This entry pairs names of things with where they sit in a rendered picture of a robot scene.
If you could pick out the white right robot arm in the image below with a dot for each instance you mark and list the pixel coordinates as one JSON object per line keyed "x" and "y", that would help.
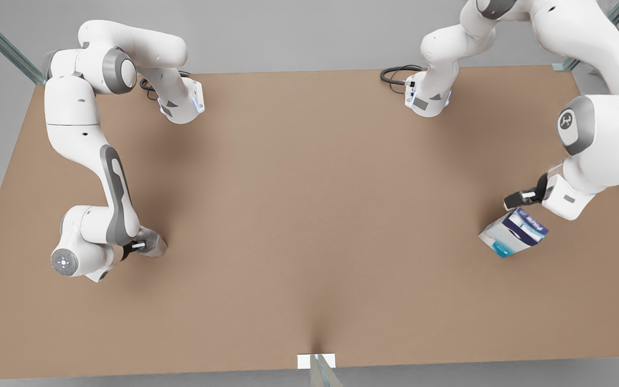
{"x": 73, "y": 107}

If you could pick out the blue and white carton box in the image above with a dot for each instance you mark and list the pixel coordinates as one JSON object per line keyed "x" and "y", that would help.
{"x": 513, "y": 234}

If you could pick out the white post foot plate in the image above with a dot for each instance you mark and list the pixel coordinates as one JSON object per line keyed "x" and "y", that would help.
{"x": 304, "y": 361}

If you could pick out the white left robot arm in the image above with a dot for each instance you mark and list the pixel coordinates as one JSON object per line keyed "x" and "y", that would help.
{"x": 605, "y": 129}

